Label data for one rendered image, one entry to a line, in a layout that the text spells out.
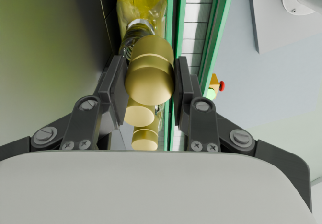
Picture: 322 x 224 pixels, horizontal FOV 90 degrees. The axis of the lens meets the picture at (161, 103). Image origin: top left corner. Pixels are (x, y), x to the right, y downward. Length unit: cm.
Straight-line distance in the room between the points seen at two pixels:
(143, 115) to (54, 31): 17
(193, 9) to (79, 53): 25
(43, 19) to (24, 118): 12
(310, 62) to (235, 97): 37
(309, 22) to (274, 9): 15
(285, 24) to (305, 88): 47
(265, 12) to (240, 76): 31
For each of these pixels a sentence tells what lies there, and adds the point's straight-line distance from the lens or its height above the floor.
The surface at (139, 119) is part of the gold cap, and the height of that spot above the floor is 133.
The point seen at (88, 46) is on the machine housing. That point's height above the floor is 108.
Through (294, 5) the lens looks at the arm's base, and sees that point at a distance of 80.
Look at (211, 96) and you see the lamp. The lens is 58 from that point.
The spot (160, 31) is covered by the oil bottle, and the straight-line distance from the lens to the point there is 19.
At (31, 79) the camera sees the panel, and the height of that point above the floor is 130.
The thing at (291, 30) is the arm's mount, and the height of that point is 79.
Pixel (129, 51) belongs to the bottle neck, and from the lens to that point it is 16.
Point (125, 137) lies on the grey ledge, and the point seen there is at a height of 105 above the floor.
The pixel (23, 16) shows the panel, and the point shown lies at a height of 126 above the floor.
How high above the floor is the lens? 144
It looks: 45 degrees down
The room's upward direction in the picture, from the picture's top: 179 degrees counter-clockwise
